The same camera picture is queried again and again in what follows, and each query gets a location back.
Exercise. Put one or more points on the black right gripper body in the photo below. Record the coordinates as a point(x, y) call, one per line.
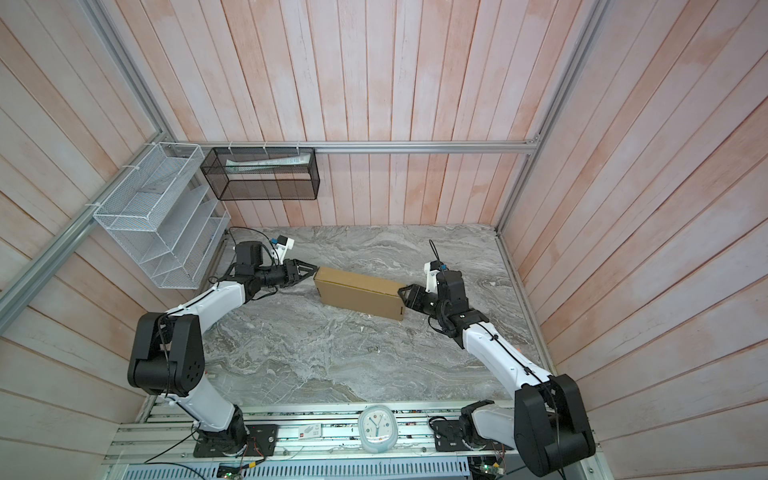
point(435, 307)

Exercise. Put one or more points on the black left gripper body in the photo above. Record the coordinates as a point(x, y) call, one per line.
point(271, 275)

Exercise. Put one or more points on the brown cardboard box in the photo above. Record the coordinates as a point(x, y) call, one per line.
point(364, 294)

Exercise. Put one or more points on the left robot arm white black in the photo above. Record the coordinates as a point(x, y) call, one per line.
point(167, 358)

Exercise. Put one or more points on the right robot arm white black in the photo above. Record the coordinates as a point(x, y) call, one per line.
point(548, 424)

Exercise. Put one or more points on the white paper in basket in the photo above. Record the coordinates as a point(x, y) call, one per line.
point(280, 165)

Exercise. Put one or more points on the white round clock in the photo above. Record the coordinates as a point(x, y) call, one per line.
point(377, 429)

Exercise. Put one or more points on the small white label tag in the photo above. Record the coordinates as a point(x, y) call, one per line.
point(310, 431)

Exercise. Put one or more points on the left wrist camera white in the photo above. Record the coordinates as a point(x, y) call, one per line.
point(279, 248)

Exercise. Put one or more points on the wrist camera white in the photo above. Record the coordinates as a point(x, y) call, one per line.
point(279, 248)
point(432, 269)

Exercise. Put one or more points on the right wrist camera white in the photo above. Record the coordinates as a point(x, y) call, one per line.
point(432, 269)

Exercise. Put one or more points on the black wire mesh basket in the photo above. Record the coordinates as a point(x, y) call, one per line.
point(255, 187)

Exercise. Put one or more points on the white wire mesh shelf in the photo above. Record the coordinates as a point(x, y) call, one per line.
point(168, 222)

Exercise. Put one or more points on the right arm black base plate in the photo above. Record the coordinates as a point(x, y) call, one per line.
point(451, 436)

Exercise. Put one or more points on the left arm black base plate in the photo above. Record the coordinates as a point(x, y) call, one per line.
point(254, 439)

